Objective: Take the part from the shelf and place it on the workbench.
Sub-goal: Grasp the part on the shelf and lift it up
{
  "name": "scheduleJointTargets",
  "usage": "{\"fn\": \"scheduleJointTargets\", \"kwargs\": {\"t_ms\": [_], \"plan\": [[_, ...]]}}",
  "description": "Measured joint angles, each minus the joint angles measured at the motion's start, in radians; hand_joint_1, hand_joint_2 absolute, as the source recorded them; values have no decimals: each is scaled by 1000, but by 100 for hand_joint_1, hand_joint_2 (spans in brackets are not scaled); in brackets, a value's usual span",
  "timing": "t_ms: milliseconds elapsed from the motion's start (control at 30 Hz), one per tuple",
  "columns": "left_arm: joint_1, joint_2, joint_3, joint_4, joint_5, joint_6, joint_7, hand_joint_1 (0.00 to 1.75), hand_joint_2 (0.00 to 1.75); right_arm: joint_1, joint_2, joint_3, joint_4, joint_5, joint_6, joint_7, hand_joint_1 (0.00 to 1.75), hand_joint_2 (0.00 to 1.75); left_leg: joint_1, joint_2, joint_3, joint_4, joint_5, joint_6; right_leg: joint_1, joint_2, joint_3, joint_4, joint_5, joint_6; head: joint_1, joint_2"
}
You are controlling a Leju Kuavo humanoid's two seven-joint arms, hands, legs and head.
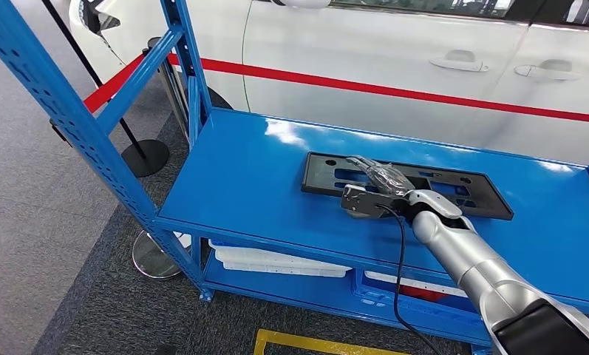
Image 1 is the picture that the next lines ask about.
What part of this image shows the red item in bin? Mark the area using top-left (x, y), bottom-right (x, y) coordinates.
top-left (398, 285), bottom-right (447, 302)

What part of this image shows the black stanchion with black base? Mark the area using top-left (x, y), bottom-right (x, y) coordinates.
top-left (40, 0), bottom-right (171, 179)

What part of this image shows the blue metal shelf rack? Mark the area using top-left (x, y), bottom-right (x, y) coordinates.
top-left (0, 0), bottom-right (589, 355)

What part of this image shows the long red barrier belt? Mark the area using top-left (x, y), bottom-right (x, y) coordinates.
top-left (166, 53), bottom-right (589, 126)

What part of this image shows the black plastic plate part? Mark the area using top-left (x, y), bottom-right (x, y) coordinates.
top-left (301, 152), bottom-right (514, 221)

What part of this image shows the yellow floor tape square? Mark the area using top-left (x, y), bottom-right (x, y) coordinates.
top-left (253, 328), bottom-right (412, 355)

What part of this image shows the chrome stanchion with black cap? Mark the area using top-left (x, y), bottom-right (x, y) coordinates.
top-left (146, 36), bottom-right (191, 143)
top-left (48, 118), bottom-right (193, 282)

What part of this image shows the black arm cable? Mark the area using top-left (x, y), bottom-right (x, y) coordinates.
top-left (376, 203), bottom-right (444, 355)

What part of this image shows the white car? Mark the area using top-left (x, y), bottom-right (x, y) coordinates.
top-left (69, 0), bottom-right (589, 168)

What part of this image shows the short red barrier belt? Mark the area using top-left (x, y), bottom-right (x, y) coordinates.
top-left (82, 53), bottom-right (147, 115)

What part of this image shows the blue plastic bin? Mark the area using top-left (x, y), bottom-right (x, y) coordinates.
top-left (353, 269), bottom-right (494, 344)

